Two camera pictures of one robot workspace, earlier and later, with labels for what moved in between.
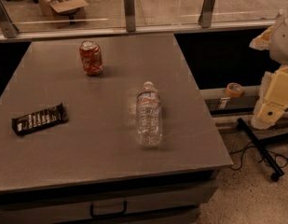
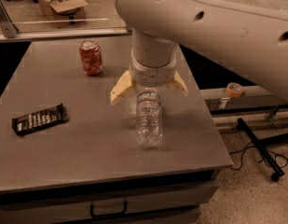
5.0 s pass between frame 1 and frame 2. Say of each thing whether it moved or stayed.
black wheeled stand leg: stayed
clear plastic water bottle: stayed
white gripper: moved
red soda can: stayed
